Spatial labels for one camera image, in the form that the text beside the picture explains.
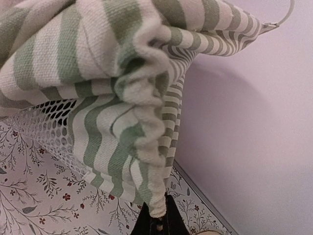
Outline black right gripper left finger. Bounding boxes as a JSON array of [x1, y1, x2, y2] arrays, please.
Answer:
[[131, 203, 162, 235]]

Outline round wooden floral plate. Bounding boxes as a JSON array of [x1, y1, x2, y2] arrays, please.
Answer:
[[196, 230, 222, 235]]

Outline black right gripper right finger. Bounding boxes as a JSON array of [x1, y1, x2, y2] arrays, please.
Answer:
[[161, 194, 190, 235]]

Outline floral table mat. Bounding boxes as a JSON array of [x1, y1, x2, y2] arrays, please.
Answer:
[[0, 117, 233, 235]]

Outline green striped pet tent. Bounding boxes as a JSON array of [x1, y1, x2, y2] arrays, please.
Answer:
[[0, 0, 279, 218]]

